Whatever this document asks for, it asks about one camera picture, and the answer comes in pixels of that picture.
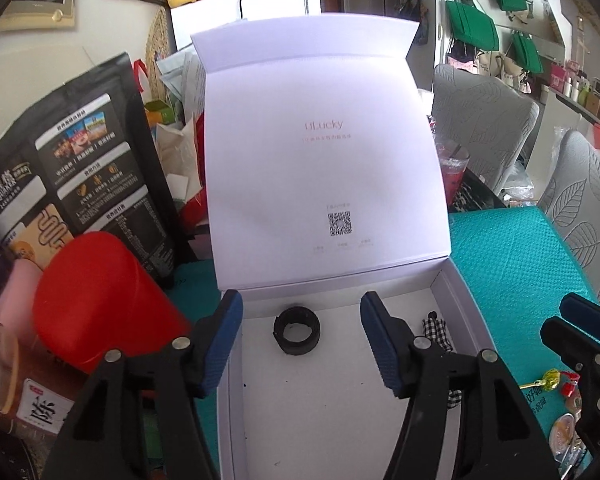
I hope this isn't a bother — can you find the white plastic bag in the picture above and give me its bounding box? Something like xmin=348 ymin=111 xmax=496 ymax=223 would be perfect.
xmin=499 ymin=164 xmax=537 ymax=202

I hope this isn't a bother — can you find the black printed food bag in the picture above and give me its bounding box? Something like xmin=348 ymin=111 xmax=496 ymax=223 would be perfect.
xmin=0 ymin=52 xmax=182 ymax=306

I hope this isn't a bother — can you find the black hair tie ring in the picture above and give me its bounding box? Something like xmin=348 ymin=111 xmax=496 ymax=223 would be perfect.
xmin=272 ymin=306 xmax=323 ymax=357

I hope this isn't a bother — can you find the row of small bottles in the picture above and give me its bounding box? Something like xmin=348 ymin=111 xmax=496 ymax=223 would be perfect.
xmin=545 ymin=60 xmax=600 ymax=133

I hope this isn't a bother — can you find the round woven mat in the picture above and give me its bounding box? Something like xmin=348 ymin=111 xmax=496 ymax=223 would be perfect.
xmin=145 ymin=7 xmax=174 ymax=102

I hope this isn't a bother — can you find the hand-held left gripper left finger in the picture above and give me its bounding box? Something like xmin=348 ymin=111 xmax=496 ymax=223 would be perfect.
xmin=42 ymin=289 xmax=244 ymax=480

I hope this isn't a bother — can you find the grey leaf pattern chair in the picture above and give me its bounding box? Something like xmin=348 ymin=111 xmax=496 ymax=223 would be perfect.
xmin=432 ymin=64 xmax=541 ymax=197
xmin=536 ymin=130 xmax=600 ymax=312

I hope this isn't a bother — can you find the teal bubble mailer mat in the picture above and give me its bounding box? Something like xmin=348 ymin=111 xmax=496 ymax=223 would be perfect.
xmin=166 ymin=205 xmax=600 ymax=480

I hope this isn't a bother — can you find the white gift box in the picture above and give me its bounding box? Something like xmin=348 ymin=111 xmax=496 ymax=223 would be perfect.
xmin=190 ymin=12 xmax=498 ymax=480

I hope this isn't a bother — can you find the white fridge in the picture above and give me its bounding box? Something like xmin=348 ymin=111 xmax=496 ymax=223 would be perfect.
xmin=169 ymin=0 xmax=322 ymax=54

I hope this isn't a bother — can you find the dark hanging handbag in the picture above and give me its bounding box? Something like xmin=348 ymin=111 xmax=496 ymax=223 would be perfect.
xmin=397 ymin=0 xmax=429 ymax=27

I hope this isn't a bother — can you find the red round canister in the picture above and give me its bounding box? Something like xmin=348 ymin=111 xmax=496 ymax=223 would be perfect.
xmin=32 ymin=232 xmax=192 ymax=377

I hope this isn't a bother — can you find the kraft paper bag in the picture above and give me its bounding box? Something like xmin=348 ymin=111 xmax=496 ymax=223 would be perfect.
xmin=155 ymin=115 xmax=207 ymax=202

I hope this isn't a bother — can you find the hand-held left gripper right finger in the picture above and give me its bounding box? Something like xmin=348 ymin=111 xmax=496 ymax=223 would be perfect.
xmin=359 ymin=291 xmax=561 ymax=480

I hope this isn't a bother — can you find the black white checkered scrunchie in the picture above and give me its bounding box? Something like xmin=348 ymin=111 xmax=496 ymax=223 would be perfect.
xmin=421 ymin=311 xmax=464 ymax=407

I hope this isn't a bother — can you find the cup of red drink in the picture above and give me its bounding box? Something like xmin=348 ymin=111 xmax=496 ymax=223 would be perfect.
xmin=437 ymin=154 xmax=471 ymax=212

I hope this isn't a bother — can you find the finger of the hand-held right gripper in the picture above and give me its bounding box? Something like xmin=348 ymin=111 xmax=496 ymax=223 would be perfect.
xmin=559 ymin=293 xmax=600 ymax=345
xmin=539 ymin=316 xmax=600 ymax=457

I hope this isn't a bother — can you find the yellow red candy trinket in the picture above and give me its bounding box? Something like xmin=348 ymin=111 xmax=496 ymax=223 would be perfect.
xmin=541 ymin=368 xmax=582 ymax=397

